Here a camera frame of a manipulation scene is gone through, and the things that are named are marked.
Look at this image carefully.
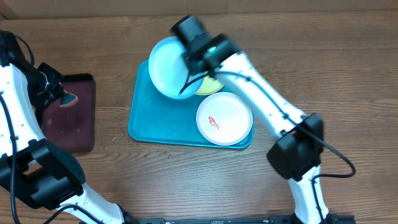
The white plate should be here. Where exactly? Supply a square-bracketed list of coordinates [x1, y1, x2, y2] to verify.
[196, 92, 253, 146]

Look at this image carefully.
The black and maroon tray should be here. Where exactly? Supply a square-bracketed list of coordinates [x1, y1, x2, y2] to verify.
[41, 73, 96, 152]

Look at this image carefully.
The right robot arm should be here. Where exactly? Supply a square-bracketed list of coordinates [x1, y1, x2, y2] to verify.
[177, 32, 356, 223]

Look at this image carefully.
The green rimmed plate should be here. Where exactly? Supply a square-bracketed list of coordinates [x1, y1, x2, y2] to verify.
[195, 76, 224, 95]

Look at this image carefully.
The green and red sponge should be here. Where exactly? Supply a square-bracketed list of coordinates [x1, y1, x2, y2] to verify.
[60, 90, 78, 108]

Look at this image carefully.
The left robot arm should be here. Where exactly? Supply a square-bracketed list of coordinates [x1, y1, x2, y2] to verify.
[1, 30, 137, 223]

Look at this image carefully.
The teal plastic serving tray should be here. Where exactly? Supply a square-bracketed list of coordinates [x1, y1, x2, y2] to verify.
[127, 59, 254, 150]

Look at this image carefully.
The light blue plate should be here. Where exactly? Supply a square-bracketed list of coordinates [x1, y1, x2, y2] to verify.
[149, 36, 204, 100]

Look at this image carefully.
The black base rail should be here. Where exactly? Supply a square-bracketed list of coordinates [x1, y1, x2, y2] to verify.
[136, 214, 356, 224]

